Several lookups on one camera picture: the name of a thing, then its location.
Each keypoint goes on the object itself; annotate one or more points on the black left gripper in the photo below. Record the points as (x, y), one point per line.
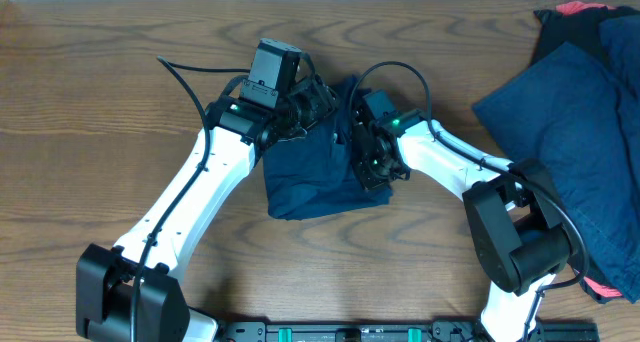
(314, 94)

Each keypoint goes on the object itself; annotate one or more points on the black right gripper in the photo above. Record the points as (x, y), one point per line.
(368, 180)

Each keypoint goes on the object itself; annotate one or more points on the dark blue shorts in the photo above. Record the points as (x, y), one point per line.
(312, 176)

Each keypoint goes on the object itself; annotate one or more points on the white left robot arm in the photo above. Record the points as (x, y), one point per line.
(132, 291)

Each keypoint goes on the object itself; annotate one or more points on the dark blue garment in pile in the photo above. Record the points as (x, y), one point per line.
(571, 113)

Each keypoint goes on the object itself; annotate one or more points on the black garment in pile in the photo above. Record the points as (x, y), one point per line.
(580, 29)

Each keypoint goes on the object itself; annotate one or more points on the red garment in pile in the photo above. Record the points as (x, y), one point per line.
(575, 7)

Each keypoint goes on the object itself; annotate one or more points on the blue garment at right edge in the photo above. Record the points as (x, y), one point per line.
(620, 38)

